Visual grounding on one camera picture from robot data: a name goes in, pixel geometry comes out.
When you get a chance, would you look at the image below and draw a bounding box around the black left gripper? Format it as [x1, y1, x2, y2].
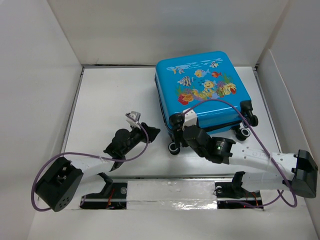
[121, 122, 159, 156]

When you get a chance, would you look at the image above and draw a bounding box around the blue hard-shell suitcase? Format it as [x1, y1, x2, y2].
[154, 51, 259, 155]

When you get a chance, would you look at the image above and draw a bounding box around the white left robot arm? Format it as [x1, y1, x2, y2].
[30, 121, 161, 212]

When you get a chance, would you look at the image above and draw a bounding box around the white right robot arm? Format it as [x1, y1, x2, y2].
[178, 125, 318, 199]

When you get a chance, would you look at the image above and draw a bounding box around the silver foil tape strip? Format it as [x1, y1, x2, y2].
[126, 179, 218, 211]

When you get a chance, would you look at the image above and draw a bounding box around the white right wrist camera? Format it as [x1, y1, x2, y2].
[182, 108, 198, 131]

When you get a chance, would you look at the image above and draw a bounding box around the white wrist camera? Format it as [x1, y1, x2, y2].
[125, 111, 141, 129]
[182, 108, 198, 131]

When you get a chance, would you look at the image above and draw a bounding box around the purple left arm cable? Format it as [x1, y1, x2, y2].
[31, 119, 150, 212]

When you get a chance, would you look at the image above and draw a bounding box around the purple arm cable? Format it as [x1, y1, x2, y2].
[31, 119, 150, 212]
[183, 98, 298, 208]

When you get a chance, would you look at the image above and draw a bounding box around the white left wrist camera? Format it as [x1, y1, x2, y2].
[125, 111, 141, 129]

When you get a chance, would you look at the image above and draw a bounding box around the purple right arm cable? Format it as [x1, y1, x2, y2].
[183, 98, 298, 208]

